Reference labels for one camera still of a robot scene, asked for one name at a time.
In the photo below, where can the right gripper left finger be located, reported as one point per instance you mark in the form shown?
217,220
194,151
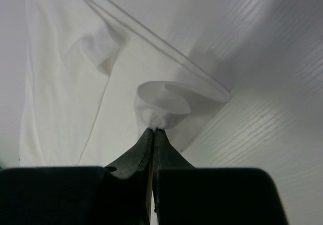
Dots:
135,160

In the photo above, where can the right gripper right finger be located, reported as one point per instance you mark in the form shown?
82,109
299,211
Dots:
165,156

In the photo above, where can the white t shirt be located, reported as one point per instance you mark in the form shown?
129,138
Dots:
92,87

